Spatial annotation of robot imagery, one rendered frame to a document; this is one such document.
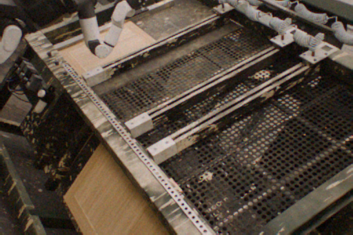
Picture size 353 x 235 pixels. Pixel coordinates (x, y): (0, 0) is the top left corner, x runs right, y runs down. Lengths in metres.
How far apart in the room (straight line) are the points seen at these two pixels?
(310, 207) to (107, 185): 1.13
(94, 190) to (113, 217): 0.23
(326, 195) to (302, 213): 0.13
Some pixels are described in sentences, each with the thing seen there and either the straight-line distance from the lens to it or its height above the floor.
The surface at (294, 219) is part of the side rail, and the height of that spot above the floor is 1.12.
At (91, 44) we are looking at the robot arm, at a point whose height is 1.14.
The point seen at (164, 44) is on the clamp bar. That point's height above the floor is 1.34.
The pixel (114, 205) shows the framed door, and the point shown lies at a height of 0.51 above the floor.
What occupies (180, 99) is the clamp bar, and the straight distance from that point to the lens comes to 2.15.
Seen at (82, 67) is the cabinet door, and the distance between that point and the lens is 2.64.
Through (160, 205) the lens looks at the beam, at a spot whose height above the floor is 0.83.
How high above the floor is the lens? 1.46
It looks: 8 degrees down
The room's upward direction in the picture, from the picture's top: 35 degrees clockwise
